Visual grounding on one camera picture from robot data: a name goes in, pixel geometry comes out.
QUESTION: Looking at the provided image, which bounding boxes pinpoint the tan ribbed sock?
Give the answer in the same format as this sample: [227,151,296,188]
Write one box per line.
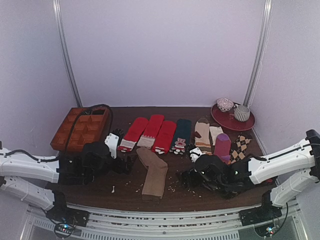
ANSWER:
[136,147,168,204]

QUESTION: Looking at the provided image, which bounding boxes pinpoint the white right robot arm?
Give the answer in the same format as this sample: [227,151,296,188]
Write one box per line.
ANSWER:
[178,129,320,221]

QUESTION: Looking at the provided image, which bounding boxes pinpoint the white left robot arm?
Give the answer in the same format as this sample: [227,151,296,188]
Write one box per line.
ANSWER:
[0,141,133,222]

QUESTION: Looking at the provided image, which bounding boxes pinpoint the brown argyle sock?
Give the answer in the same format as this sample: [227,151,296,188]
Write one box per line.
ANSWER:
[228,133,253,165]

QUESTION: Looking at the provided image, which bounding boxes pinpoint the magenta purple sock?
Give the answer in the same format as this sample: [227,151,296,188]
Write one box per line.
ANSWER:
[213,133,231,164]

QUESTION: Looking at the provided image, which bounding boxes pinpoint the wooden compartment tray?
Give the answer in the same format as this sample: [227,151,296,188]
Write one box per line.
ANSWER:
[50,107,113,152]

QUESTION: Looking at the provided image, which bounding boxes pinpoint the beige brown striped sock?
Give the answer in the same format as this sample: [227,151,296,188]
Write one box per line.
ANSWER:
[194,117,212,155]

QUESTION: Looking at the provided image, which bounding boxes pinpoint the cream short sock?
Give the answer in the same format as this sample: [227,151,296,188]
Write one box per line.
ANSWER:
[209,125,224,146]

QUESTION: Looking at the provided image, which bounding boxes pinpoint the red sock white cuff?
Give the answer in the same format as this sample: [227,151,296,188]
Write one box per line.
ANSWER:
[117,117,149,153]

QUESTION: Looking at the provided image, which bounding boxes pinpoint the red round plate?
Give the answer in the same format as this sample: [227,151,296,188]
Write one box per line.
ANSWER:
[210,104,256,132]

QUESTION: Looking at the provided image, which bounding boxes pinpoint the dark green monkey sock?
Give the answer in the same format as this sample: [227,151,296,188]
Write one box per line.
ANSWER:
[169,118,192,155]

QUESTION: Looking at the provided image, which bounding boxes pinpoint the red sock spotted cuff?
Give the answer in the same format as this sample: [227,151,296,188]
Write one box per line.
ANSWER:
[151,120,177,154]

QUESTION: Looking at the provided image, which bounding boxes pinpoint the grey striped mug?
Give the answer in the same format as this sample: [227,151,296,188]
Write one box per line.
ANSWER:
[234,105,251,122]

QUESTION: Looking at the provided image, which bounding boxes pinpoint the red sock beige cuff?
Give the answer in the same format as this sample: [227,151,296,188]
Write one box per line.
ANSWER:
[137,114,165,149]

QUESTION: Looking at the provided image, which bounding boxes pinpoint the white patterned bowl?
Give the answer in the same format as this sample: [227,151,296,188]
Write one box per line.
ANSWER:
[216,97,234,112]

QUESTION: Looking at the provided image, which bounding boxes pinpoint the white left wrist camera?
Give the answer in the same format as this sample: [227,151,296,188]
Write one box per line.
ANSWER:
[104,133,119,159]

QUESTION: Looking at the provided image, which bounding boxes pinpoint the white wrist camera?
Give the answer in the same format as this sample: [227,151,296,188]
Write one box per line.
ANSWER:
[189,147,203,163]
[104,133,119,159]

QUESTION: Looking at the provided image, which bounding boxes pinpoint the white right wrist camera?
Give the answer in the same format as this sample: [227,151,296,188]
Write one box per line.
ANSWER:
[189,147,203,163]

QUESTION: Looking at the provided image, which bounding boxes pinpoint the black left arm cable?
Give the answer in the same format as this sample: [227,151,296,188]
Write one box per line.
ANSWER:
[64,104,114,153]

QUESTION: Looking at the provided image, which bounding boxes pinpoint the right aluminium frame post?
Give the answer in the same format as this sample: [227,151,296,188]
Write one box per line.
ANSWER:
[243,0,273,108]

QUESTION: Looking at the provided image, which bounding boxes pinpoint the aluminium frame post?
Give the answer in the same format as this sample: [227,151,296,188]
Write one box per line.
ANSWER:
[243,0,273,108]
[52,0,83,108]

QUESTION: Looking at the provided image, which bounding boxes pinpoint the left aluminium frame post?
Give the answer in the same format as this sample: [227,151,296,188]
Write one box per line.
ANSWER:
[52,0,83,108]

